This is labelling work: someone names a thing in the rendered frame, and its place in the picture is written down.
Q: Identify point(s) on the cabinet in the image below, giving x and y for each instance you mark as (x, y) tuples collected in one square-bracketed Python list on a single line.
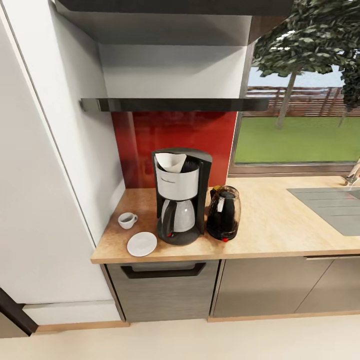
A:
[(14, 322), (279, 285)]

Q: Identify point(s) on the saucer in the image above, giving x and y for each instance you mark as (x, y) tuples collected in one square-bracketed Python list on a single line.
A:
[(142, 244)]

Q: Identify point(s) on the coffee cup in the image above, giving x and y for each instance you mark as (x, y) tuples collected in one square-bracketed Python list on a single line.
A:
[(127, 220)]

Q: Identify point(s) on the paper coffee filter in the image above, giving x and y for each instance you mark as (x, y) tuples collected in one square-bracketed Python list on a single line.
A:
[(172, 163)]

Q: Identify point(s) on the electric kettle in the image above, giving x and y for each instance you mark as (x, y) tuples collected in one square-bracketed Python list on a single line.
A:
[(224, 213)]

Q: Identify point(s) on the bottle of coffee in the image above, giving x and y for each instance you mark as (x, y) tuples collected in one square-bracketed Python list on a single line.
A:
[(214, 190)]

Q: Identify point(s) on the dishwasher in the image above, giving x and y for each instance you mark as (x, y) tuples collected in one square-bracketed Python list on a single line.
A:
[(155, 291)]

